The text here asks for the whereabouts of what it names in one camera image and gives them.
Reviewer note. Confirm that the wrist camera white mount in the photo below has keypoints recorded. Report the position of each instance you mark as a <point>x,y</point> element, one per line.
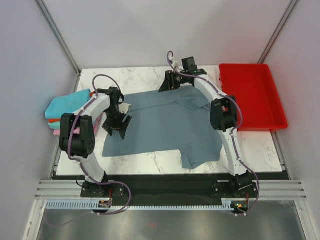
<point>124,108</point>
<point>173,62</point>

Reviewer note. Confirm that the right white cable duct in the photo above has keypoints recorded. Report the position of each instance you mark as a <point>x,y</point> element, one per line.
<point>235,203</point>

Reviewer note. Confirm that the white cable duct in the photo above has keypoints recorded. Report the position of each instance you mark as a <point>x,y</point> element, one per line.
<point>69,204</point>
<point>235,203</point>

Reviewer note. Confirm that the aluminium corner post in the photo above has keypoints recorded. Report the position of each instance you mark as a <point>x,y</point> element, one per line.
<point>57,34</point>
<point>278,30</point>

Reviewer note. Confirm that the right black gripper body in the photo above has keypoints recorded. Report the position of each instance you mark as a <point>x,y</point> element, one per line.
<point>180,79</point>

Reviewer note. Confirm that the right aluminium corner post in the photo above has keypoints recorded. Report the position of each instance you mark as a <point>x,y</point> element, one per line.
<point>278,30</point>

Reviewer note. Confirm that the aluminium rail frame front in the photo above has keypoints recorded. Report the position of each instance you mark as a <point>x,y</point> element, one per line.
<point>282,212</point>

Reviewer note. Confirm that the left aluminium corner post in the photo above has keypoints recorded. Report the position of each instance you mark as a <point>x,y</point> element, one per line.
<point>57,34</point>

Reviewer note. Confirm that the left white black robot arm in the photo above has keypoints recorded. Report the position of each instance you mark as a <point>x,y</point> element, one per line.
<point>77,135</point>

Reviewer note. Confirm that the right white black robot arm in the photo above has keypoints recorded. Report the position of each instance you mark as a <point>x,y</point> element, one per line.
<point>224,112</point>

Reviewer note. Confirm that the left white cable duct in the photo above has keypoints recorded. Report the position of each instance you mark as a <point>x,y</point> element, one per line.
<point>69,204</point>

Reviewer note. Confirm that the orange folded t shirt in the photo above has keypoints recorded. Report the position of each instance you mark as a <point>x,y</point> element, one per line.
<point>53,120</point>

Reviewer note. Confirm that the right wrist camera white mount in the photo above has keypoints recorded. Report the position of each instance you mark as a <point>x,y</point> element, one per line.
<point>173,62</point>

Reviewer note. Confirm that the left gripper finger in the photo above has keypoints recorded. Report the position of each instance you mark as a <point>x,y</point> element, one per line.
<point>124,126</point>
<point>108,129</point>

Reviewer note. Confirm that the grey-blue t shirt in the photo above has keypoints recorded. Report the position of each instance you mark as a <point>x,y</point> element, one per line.
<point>165,121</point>

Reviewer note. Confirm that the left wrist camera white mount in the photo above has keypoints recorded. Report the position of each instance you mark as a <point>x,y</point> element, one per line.
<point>124,108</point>

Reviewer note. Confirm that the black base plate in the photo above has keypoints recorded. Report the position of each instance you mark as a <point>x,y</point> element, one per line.
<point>172,190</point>

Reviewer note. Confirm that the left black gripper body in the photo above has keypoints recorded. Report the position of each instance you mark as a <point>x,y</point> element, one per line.
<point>114,118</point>

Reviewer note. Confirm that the red plastic bin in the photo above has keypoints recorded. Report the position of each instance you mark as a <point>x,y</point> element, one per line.
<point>256,94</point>

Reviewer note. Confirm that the pink folded t shirt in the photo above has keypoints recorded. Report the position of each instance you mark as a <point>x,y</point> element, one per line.
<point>96,125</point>

